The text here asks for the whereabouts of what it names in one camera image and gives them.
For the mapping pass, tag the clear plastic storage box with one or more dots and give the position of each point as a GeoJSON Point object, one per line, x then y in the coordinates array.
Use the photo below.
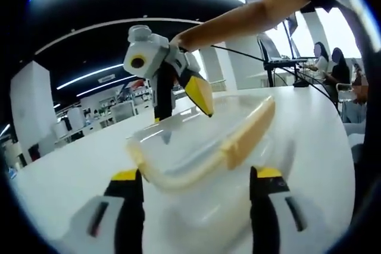
{"type": "Point", "coordinates": [208, 215]}

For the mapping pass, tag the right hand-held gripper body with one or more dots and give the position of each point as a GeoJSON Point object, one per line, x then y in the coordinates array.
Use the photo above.
{"type": "Point", "coordinates": [149, 51]}

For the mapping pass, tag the black tripod stand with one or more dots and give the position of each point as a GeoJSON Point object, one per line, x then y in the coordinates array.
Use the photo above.
{"type": "Point", "coordinates": [271, 75]}

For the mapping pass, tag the narrow white pillar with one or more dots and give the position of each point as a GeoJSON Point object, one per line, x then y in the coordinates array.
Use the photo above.
{"type": "Point", "coordinates": [220, 69]}

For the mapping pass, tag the black cabinet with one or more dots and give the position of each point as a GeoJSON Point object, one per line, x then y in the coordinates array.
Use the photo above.
{"type": "Point", "coordinates": [34, 152]}

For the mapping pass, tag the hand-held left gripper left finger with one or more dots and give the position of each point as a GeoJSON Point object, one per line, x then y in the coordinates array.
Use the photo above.
{"type": "Point", "coordinates": [125, 212]}

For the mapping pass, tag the row of white cabinets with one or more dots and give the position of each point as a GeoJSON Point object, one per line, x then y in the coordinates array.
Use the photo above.
{"type": "Point", "coordinates": [98, 117]}

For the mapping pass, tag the ceiling air vent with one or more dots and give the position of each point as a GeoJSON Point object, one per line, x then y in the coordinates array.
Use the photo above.
{"type": "Point", "coordinates": [106, 78]}

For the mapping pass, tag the wide white pillar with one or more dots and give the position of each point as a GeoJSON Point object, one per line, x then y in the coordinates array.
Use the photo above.
{"type": "Point", "coordinates": [32, 102]}

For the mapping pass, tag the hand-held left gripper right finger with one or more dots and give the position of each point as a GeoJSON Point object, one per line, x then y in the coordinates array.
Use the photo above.
{"type": "Point", "coordinates": [268, 215]}

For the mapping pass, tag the laptop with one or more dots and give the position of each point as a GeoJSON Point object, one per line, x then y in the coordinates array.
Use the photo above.
{"type": "Point", "coordinates": [271, 47]}

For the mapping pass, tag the clear plastic container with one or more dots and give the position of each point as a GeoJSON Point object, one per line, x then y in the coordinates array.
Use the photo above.
{"type": "Point", "coordinates": [244, 138]}

